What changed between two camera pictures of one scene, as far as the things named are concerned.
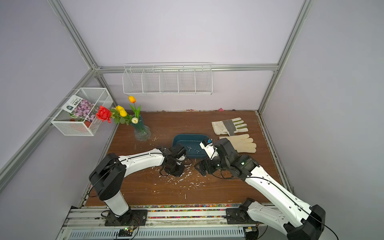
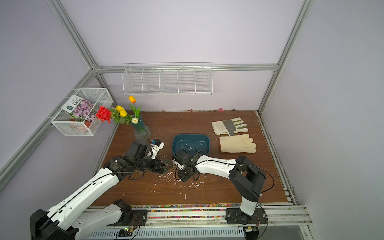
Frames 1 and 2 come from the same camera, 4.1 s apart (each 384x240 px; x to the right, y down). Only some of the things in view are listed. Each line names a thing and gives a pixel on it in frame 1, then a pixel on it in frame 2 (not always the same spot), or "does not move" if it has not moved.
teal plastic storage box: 191,143 does not move
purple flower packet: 80,109 does not move
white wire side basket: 78,116 does not move
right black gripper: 202,167 to 181,176
